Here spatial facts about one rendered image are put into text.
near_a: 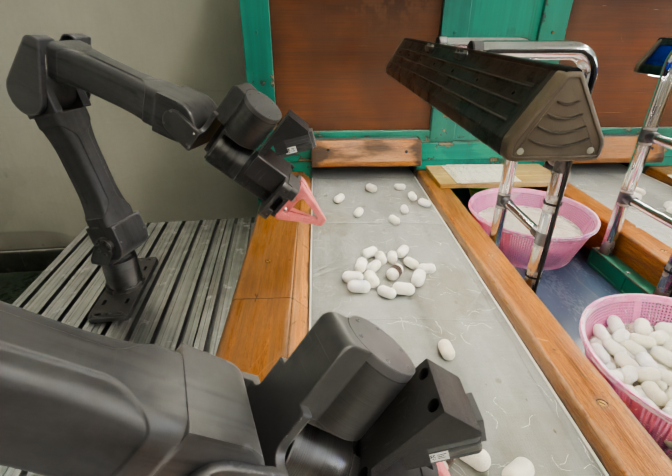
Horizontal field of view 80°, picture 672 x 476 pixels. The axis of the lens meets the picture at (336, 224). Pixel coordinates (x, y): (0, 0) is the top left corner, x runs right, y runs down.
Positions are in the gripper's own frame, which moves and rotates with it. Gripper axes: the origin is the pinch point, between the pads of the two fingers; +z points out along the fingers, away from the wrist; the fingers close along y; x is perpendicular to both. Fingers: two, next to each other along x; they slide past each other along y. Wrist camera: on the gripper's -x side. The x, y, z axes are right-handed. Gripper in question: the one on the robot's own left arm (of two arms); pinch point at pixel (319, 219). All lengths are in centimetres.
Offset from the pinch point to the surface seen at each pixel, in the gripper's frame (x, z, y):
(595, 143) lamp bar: -29.5, 4.1, -27.4
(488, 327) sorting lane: -7.0, 26.2, -13.5
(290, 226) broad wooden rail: 10.9, 1.3, 15.7
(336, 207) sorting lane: 6.2, 10.7, 30.1
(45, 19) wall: 47, -101, 125
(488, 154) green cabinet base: -27, 40, 51
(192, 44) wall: 18, -53, 129
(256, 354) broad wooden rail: 12.4, -0.5, -19.8
